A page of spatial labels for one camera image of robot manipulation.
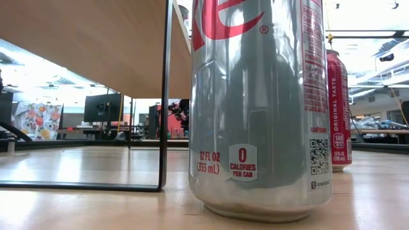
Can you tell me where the wooden shelf with black legs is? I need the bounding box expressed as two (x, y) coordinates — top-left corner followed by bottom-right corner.
(0, 0), (192, 193)

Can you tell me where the red soda can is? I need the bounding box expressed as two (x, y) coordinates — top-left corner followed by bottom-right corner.
(325, 49), (353, 173)

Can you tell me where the black curved hose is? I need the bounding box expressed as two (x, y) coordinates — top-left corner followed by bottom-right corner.
(0, 121), (33, 143)

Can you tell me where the orange cloth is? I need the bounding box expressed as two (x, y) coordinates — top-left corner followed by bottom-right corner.
(168, 111), (185, 137)

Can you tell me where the yellow pole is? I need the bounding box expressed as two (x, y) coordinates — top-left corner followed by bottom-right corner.
(117, 94), (125, 134)

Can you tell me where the person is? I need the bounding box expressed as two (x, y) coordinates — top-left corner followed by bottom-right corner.
(167, 98), (190, 132)

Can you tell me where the wooden workbench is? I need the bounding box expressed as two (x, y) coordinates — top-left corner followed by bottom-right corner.
(351, 128), (409, 135)

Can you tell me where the pile of fabric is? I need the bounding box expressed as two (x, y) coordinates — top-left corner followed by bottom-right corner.
(354, 115), (400, 130)

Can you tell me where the silver diet soda can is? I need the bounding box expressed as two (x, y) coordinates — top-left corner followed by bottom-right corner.
(188, 0), (333, 224)

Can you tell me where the black computer monitor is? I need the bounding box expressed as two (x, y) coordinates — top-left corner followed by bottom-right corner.
(83, 92), (124, 123)

